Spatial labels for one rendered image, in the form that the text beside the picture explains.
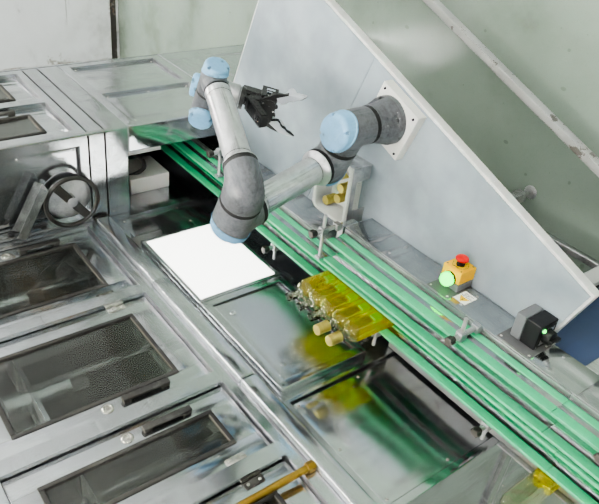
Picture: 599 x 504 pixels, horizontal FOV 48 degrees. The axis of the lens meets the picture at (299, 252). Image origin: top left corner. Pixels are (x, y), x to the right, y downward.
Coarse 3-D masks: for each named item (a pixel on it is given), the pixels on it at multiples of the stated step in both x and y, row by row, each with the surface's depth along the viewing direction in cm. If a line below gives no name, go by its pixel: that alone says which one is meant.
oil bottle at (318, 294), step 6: (336, 282) 220; (342, 282) 220; (318, 288) 216; (324, 288) 216; (330, 288) 217; (336, 288) 217; (342, 288) 217; (348, 288) 218; (312, 294) 214; (318, 294) 213; (324, 294) 214; (330, 294) 214; (318, 300) 212; (318, 306) 213
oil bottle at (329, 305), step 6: (336, 294) 214; (342, 294) 215; (348, 294) 215; (354, 294) 215; (324, 300) 211; (330, 300) 211; (336, 300) 212; (342, 300) 212; (348, 300) 212; (354, 300) 213; (324, 306) 210; (330, 306) 209; (336, 306) 209; (330, 312) 209; (324, 318) 211; (330, 318) 210
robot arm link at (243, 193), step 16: (208, 64) 188; (224, 64) 190; (208, 80) 189; (224, 80) 189; (208, 96) 187; (224, 96) 185; (224, 112) 182; (224, 128) 180; (240, 128) 181; (224, 144) 178; (240, 144) 177; (224, 160) 176; (240, 160) 173; (256, 160) 176; (224, 176) 175; (240, 176) 172; (256, 176) 174; (224, 192) 174; (240, 192) 172; (256, 192) 174; (240, 208) 174; (256, 208) 175
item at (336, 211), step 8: (352, 176) 222; (336, 184) 240; (320, 192) 241; (328, 192) 243; (336, 192) 241; (320, 200) 242; (320, 208) 239; (328, 208) 239; (336, 208) 240; (344, 208) 228; (328, 216) 237; (336, 216) 235; (344, 216) 230
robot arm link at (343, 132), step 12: (360, 108) 199; (324, 120) 198; (336, 120) 194; (348, 120) 193; (360, 120) 195; (372, 120) 198; (324, 132) 199; (336, 132) 195; (348, 132) 193; (360, 132) 195; (372, 132) 198; (324, 144) 200; (336, 144) 196; (348, 144) 195; (360, 144) 199; (336, 156) 202; (348, 156) 202
